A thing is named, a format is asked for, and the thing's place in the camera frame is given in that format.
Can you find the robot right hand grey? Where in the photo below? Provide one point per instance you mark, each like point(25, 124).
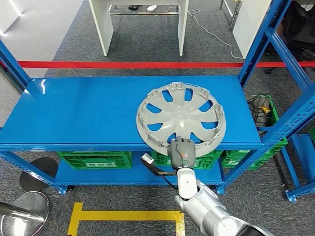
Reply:
point(182, 154)

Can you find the grey plastic wheel hubcap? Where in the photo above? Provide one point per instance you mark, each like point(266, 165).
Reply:
point(182, 117)

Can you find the robot right arm silver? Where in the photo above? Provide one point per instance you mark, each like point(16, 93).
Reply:
point(209, 211)

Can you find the blue steel shelf rack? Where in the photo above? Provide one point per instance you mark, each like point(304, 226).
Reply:
point(302, 156)
point(73, 110)

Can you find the green plastic crate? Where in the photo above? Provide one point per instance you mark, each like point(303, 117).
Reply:
point(73, 159)
point(312, 133)
point(209, 161)
point(236, 156)

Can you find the grey power adapter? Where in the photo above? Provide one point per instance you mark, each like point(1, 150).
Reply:
point(260, 117)

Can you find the red barrier belt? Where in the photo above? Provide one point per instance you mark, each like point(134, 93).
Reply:
point(123, 64)

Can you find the white power strip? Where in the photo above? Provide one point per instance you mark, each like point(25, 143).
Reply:
point(152, 8)

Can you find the white cabinet panel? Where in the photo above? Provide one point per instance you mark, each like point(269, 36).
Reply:
point(248, 22)

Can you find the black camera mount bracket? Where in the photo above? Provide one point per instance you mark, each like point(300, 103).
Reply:
point(159, 172)

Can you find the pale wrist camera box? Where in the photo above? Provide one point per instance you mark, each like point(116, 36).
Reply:
point(147, 159)

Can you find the black stanchion post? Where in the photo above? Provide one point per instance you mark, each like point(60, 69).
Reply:
point(37, 176)

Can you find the chrome stanchion post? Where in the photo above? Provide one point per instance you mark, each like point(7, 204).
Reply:
point(29, 205)

